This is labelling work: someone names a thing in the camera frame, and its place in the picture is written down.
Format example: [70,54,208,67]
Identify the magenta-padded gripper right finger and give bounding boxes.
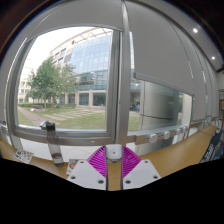
[120,145,162,191]

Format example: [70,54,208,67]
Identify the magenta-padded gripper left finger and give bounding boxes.
[66,145,108,191]

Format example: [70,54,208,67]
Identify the small white charger block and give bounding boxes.
[105,143,124,164]

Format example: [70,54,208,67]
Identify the white roller blind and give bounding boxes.
[124,0,204,96]

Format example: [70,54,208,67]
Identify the grey wall rail, white sockets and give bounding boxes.
[128,124,193,146]

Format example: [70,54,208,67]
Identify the grey window frame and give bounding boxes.
[4,28,123,148]

